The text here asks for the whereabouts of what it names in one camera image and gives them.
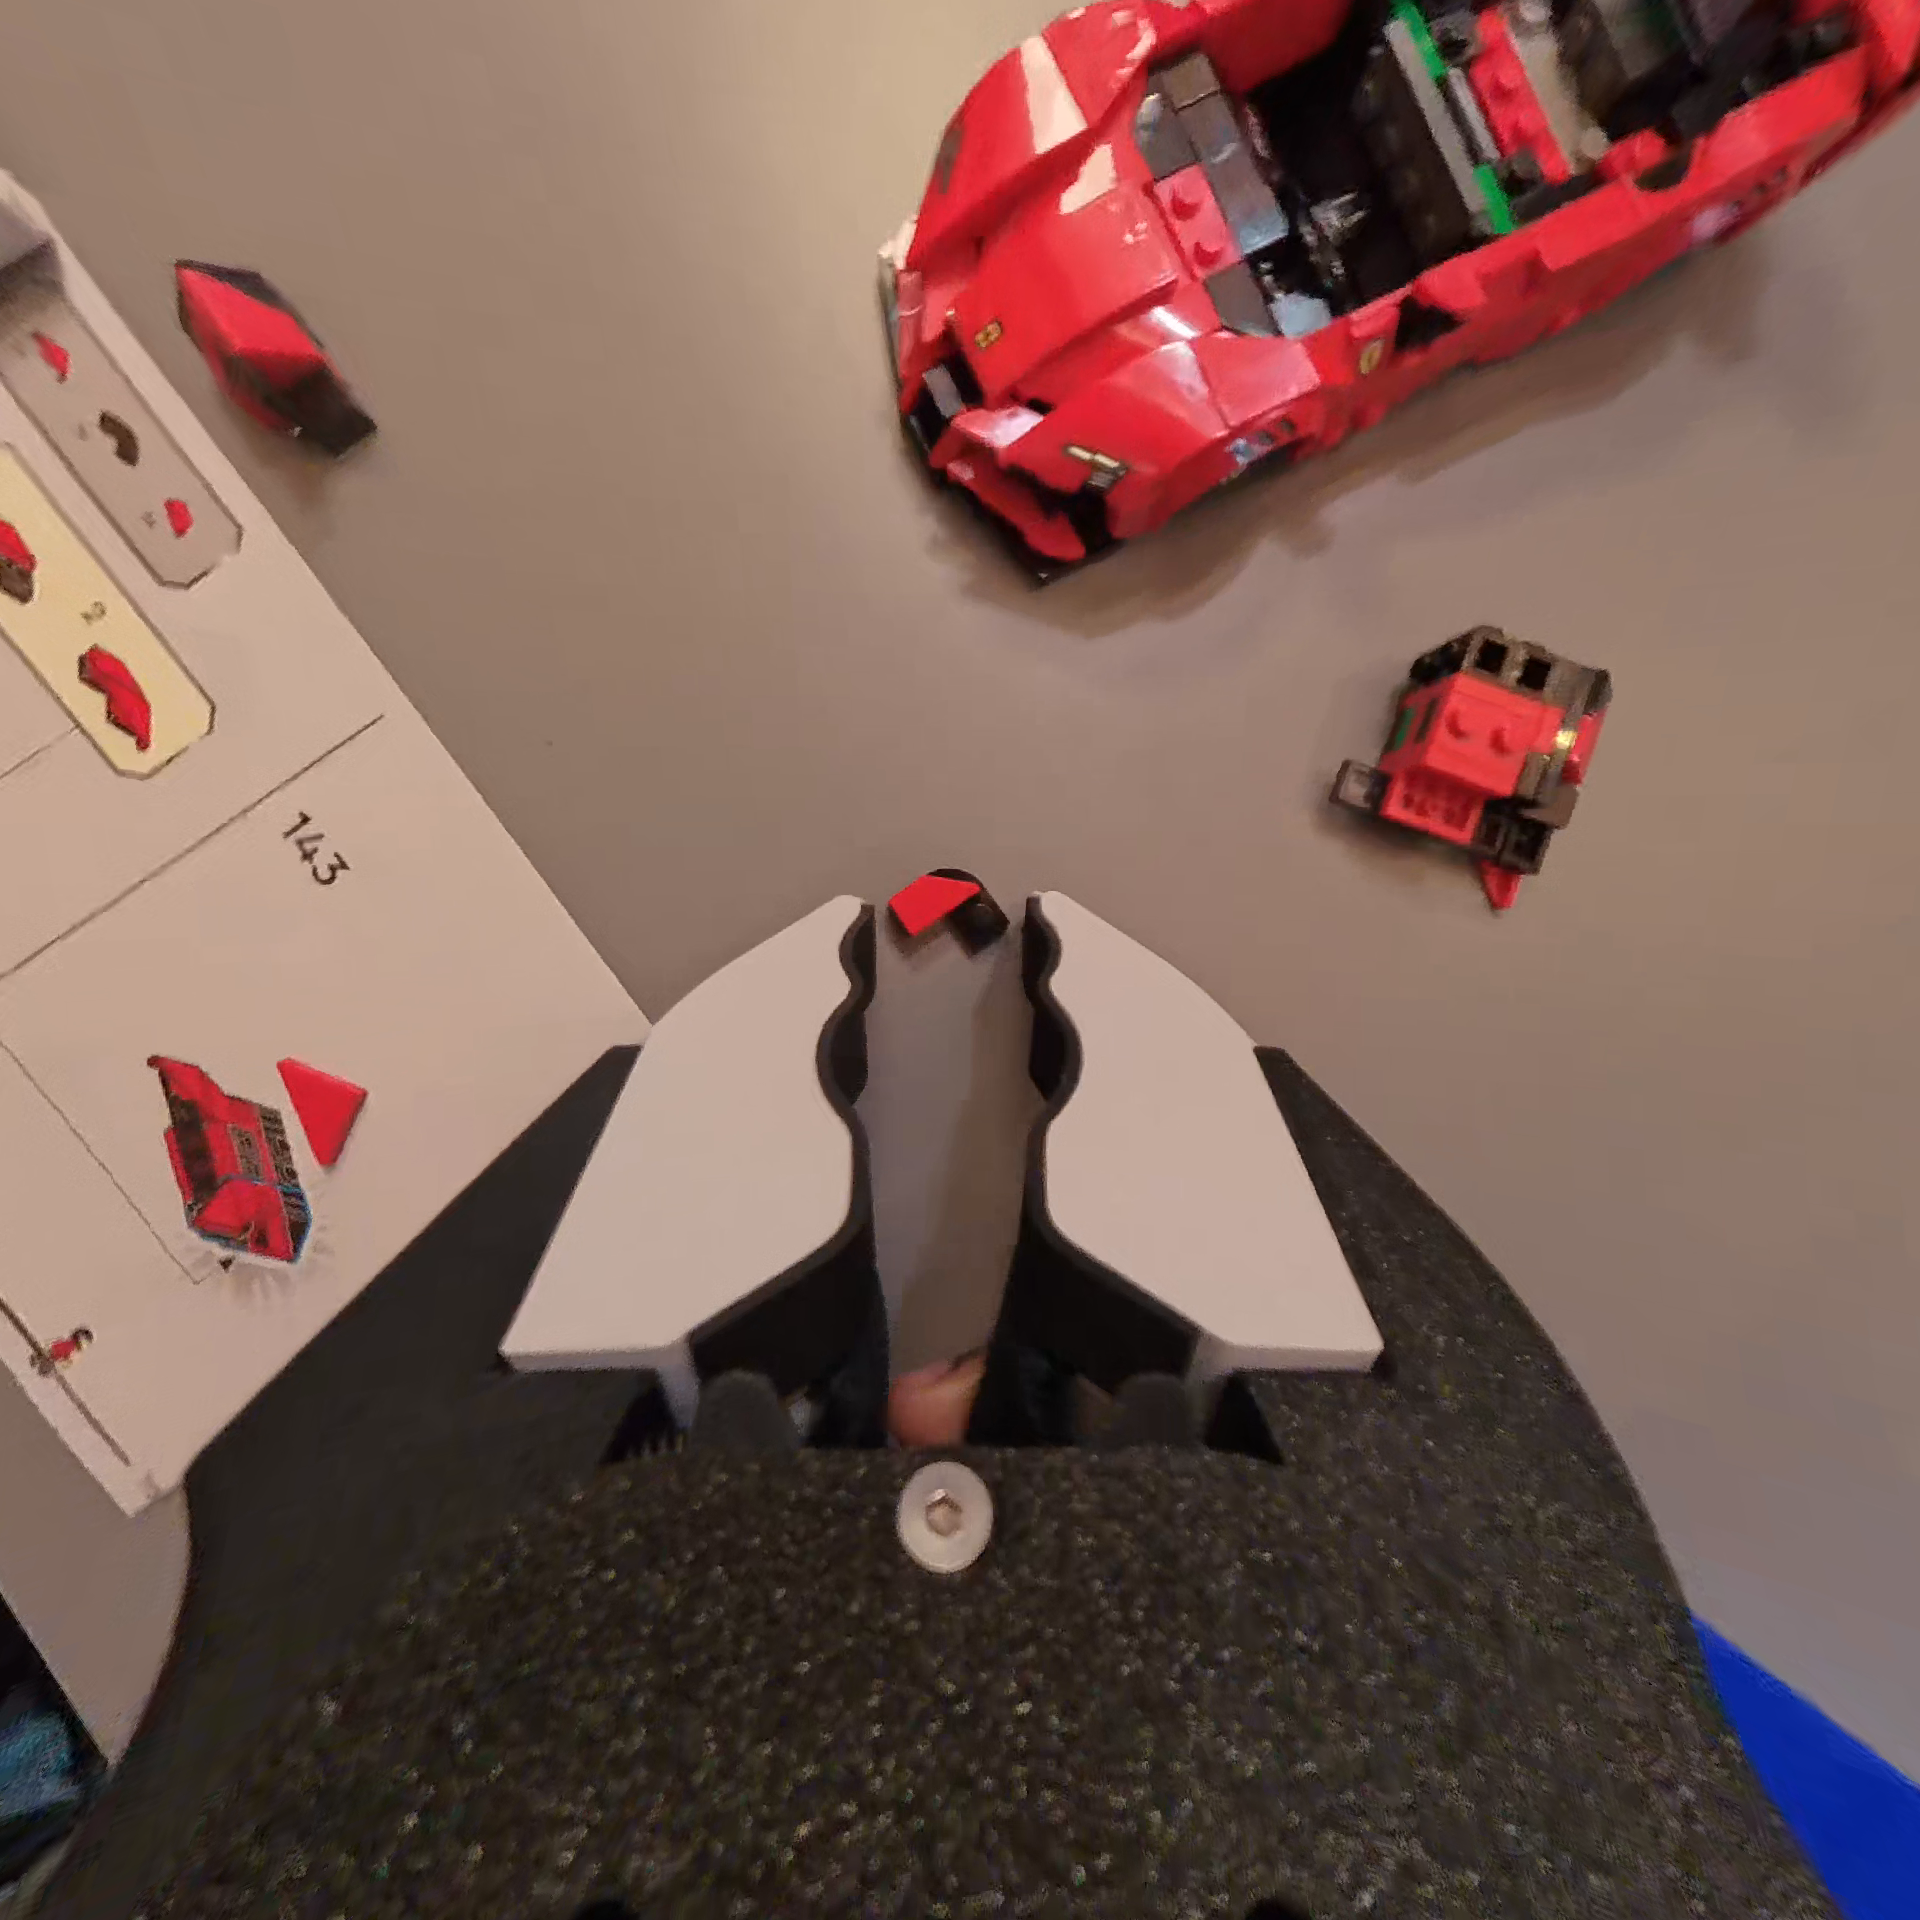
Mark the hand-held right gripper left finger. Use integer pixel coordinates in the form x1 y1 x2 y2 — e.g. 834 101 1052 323
498 894 878 1413

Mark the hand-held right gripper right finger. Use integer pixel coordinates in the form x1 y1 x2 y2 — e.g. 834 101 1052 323
1026 890 1383 1373

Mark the red curved brick black plate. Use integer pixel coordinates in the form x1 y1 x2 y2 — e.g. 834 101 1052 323
884 869 1013 956

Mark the white instruction booklet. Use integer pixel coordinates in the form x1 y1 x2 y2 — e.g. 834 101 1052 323
0 166 651 1517

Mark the red black brick subassembly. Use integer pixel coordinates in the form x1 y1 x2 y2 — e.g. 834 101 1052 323
1329 623 1617 913

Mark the small black red brick assembly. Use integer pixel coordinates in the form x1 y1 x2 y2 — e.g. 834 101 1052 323
170 257 380 457

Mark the person's right hand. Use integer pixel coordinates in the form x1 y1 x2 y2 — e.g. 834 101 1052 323
887 1347 988 1450

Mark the blue plastic storage bin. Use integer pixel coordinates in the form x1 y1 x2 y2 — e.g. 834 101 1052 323
1687 1614 1920 1920

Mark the red brick-built toy car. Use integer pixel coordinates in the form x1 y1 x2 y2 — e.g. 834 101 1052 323
878 0 1920 585

